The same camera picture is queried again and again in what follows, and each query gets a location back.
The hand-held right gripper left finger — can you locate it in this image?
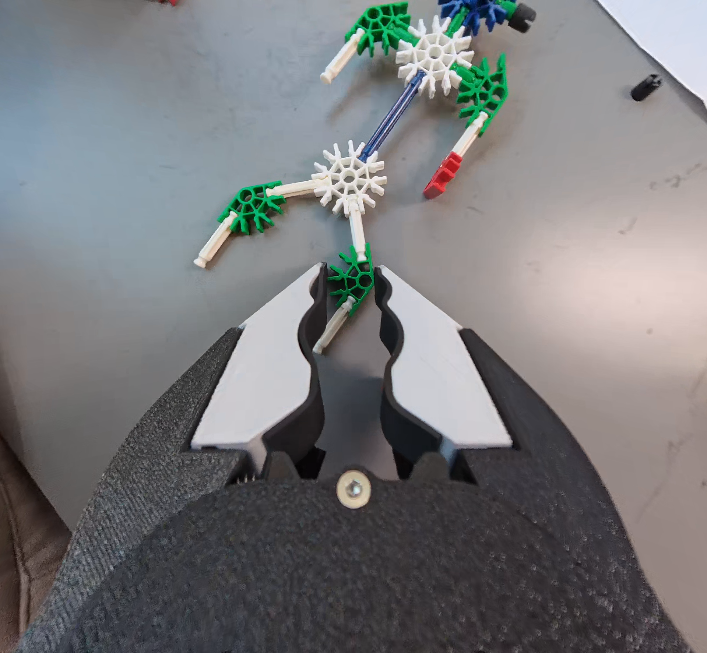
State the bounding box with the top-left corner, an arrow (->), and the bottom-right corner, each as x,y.
190,262 -> 329,464

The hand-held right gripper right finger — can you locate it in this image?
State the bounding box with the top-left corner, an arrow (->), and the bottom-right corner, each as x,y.
374,265 -> 514,467

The construction toy figure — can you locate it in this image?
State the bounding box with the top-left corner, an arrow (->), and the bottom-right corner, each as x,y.
193,0 -> 538,356

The grey desk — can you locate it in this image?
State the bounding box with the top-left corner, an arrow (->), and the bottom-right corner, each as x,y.
0,0 -> 707,653

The small black toy cap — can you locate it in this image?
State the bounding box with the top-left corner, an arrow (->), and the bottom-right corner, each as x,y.
631,73 -> 664,102

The folded instruction sheet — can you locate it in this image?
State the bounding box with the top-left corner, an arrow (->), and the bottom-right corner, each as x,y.
546,0 -> 707,110

